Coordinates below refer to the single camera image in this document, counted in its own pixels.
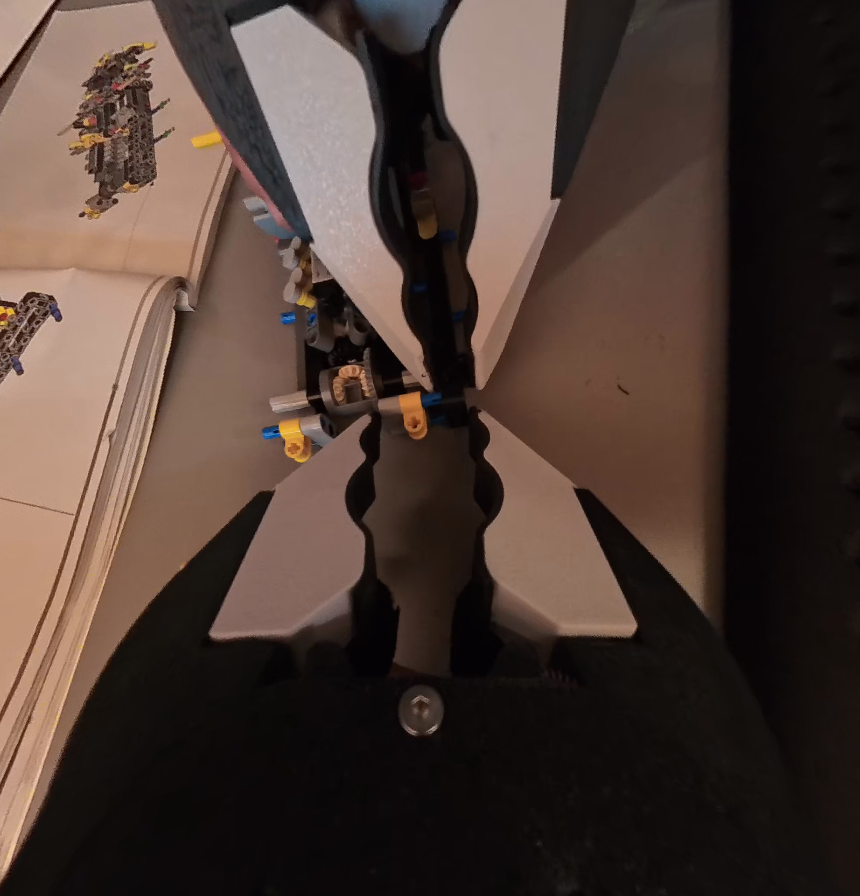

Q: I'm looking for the lego instruction booklet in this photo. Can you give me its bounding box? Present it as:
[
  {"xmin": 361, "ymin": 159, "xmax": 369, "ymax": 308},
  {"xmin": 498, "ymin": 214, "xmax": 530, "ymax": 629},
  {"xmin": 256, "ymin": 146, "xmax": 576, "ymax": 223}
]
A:
[{"xmin": 0, "ymin": 0, "xmax": 238, "ymax": 876}]

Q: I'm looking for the black perforated panel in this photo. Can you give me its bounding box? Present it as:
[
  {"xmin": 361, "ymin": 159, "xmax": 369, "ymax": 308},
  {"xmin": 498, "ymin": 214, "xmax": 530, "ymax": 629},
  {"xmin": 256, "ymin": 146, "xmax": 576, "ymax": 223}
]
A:
[{"xmin": 724, "ymin": 0, "xmax": 860, "ymax": 896}]

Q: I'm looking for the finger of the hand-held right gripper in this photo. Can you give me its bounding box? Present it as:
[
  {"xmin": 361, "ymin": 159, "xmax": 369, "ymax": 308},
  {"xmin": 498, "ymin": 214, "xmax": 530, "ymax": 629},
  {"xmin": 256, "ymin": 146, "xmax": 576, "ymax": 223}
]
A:
[
  {"xmin": 230, "ymin": 6, "xmax": 432, "ymax": 383},
  {"xmin": 430, "ymin": 0, "xmax": 565, "ymax": 390}
]

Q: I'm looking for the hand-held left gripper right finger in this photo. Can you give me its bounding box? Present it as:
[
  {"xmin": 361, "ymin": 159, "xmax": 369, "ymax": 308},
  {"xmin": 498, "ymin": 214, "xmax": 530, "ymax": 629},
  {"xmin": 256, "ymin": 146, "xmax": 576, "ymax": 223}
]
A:
[{"xmin": 449, "ymin": 410, "xmax": 639, "ymax": 674}]

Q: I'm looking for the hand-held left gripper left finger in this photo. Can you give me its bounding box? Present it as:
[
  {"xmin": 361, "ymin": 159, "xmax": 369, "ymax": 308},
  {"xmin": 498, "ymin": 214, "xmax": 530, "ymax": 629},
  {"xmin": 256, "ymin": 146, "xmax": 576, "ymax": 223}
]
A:
[{"xmin": 209, "ymin": 413, "xmax": 397, "ymax": 677}]

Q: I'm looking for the black lego frame subassembly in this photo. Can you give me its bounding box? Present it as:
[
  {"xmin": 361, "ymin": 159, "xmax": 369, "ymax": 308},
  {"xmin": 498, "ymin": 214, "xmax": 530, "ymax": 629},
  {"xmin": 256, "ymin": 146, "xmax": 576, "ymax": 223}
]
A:
[{"xmin": 402, "ymin": 168, "xmax": 473, "ymax": 428}]

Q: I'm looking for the lego car chassis model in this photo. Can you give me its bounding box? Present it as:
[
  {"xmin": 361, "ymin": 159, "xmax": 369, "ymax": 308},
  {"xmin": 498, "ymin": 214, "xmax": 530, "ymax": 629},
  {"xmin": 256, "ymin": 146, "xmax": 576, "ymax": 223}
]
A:
[{"xmin": 190, "ymin": 131, "xmax": 473, "ymax": 463}]

